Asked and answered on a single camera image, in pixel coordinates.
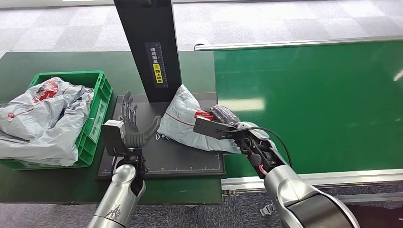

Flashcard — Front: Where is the black and yellow label sticker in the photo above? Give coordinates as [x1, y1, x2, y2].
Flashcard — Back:
[144, 42, 169, 88]

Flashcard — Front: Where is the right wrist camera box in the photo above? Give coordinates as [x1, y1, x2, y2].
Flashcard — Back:
[193, 117, 240, 140]

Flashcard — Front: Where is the plain grey crumpled mailer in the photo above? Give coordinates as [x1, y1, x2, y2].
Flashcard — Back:
[0, 99, 91, 167]

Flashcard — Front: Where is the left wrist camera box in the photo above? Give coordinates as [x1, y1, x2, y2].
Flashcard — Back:
[101, 119, 126, 157]

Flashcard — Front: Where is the grey poly mailer package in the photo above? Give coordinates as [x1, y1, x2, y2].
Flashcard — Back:
[156, 84, 241, 155]

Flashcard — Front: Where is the black object on floor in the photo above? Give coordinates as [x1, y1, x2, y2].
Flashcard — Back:
[346, 203, 403, 228]

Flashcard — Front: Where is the thin aluminium conveyor rail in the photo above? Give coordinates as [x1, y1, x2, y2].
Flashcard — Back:
[193, 36, 403, 52]

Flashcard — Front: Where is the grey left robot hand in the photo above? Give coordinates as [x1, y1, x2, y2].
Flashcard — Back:
[119, 91, 162, 149]

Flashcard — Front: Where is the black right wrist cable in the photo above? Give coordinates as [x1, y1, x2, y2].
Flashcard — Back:
[220, 126, 293, 169]

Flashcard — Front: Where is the wide aluminium conveyor frame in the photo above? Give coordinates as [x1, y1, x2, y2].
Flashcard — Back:
[221, 169, 403, 205]

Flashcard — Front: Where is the green conveyor belt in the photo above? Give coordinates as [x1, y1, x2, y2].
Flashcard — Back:
[213, 41, 403, 179]

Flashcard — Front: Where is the green plastic crate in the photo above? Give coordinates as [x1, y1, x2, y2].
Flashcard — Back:
[0, 70, 113, 171]

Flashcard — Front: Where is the grey metal bracket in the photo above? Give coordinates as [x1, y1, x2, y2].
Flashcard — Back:
[259, 204, 278, 218]

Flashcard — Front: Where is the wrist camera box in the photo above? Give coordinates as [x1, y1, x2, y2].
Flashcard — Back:
[101, 119, 126, 157]
[193, 117, 240, 140]

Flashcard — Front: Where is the black inbound scanner machine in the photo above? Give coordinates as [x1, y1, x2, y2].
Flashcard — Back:
[95, 0, 227, 181]

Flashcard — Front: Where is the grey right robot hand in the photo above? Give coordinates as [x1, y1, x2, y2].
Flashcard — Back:
[204, 104, 240, 125]

